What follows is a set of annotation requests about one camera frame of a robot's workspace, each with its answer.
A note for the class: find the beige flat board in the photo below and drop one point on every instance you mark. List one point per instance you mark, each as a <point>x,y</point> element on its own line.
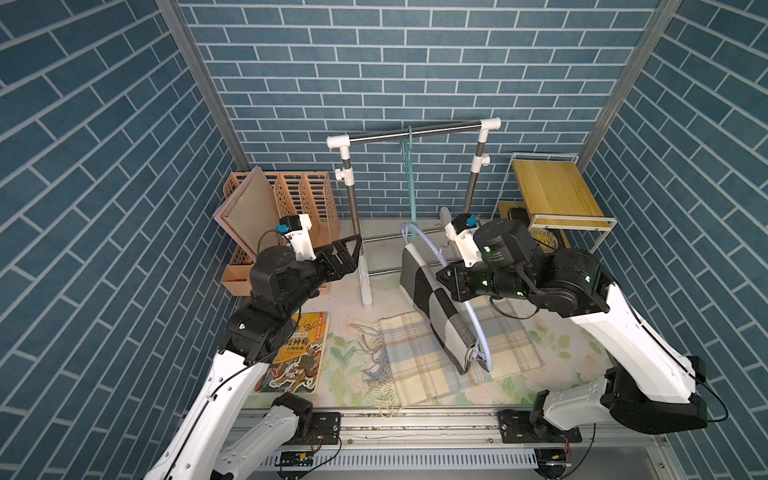
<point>249,215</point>

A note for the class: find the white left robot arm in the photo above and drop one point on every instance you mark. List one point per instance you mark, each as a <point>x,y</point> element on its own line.
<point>281,283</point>

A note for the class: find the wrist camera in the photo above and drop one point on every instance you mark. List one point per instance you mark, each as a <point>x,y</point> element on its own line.
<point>460,230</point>
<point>296,229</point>

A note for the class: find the floral table mat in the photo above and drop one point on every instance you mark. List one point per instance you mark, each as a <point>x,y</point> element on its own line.
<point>570,356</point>

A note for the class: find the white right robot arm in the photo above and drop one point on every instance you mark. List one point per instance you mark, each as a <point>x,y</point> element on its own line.
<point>652,389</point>

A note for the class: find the orange plastic file organizer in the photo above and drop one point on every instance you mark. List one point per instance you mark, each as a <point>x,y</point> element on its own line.
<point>295,193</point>

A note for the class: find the teal green clothes hanger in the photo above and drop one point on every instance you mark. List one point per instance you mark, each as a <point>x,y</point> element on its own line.
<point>406,153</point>

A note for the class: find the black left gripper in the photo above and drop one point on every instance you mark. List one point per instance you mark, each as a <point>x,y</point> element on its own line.
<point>345,264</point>

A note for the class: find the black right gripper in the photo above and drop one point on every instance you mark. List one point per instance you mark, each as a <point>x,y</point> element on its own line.
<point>454,281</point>

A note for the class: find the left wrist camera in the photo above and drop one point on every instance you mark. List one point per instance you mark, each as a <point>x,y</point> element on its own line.
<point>296,229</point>

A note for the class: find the wood and wire shelf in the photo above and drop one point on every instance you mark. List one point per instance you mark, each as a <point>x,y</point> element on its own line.
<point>555,196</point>

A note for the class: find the yellow illustrated comic book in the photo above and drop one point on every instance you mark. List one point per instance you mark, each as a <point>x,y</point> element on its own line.
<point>297,366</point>

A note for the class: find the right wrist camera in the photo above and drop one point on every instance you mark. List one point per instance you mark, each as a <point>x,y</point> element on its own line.
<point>460,230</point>

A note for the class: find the yellow blue plaid scarf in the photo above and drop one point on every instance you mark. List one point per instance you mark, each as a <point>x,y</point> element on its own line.
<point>407,366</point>

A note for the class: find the black grey checkered scarf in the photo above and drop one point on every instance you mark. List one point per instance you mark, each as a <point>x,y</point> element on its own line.
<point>433,302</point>

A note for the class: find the green circuit board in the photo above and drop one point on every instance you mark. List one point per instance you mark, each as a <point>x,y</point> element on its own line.
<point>295,459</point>

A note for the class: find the translucent blue clothes hanger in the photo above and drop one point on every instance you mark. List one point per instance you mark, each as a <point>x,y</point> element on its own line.
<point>481,354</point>

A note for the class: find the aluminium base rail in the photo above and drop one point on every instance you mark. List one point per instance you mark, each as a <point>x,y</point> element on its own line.
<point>447,437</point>

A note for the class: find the white steel clothes rack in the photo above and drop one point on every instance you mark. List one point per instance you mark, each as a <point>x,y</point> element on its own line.
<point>390,174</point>

